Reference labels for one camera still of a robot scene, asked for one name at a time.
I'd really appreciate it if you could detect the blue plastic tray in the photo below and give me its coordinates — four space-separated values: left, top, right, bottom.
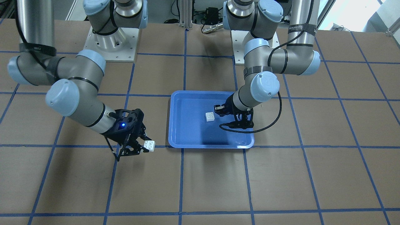
168 91 255 149

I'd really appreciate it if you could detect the aluminium frame post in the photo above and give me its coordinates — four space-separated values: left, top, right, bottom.
176 0 194 30

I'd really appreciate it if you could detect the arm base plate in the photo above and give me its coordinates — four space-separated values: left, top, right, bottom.
84 27 140 63
230 30 265 65

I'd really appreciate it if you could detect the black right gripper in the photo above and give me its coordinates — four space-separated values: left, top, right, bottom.
102 108 152 162

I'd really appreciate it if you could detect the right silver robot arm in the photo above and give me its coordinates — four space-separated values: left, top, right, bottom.
7 0 155 161

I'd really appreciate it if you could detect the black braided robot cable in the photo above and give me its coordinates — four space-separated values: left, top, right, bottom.
219 19 313 134

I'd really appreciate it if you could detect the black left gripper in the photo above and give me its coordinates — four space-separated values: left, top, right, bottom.
214 94 254 129

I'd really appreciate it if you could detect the white block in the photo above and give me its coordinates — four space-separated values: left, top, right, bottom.
205 112 215 122
142 140 155 153

